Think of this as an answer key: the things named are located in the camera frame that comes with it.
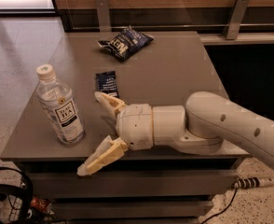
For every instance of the clear plastic water bottle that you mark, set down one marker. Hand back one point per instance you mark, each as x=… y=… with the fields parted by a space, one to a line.
x=58 y=103

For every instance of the grey drawer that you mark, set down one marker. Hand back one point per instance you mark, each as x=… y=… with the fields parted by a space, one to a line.
x=131 y=209
x=133 y=184

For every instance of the upper grey drawer front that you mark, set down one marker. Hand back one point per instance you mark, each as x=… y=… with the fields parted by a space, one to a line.
x=133 y=184

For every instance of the blue chip bag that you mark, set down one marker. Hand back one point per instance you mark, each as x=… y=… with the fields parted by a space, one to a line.
x=126 y=43

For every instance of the orange snack packet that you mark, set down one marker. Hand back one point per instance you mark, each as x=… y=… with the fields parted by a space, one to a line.
x=41 y=205

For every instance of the grey drawer cabinet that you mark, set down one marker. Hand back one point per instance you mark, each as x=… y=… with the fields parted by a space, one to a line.
x=165 y=72

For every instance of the left grey metal bracket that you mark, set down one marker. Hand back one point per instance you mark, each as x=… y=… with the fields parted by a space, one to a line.
x=103 y=14

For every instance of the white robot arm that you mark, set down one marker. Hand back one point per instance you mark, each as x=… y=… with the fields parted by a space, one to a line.
x=198 y=127

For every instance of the white striped power strip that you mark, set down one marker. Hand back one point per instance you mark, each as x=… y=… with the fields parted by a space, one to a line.
x=253 y=182

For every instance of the dark blue snack bar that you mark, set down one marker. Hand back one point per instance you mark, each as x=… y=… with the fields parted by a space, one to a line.
x=106 y=82

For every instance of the lower grey drawer front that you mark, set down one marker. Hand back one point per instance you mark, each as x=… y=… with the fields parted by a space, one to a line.
x=131 y=209

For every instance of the grey metal bracket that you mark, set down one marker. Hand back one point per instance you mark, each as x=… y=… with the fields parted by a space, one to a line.
x=236 y=16
x=103 y=14

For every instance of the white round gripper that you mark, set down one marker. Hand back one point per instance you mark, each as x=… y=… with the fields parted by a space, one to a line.
x=135 y=126

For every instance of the right grey metal bracket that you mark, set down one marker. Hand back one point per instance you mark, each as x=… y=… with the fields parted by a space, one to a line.
x=236 y=16

